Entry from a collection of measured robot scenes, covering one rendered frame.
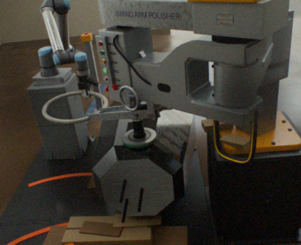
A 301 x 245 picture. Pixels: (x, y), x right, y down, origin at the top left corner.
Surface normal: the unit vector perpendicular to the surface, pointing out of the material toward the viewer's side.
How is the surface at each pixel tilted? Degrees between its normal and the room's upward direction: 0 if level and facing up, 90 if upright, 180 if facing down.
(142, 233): 0
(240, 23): 90
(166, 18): 90
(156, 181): 90
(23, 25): 90
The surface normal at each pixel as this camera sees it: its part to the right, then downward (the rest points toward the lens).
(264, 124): 0.48, 0.37
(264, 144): -0.11, -0.88
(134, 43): 0.75, 0.24
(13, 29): -0.08, 0.48
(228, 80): -0.50, 0.45
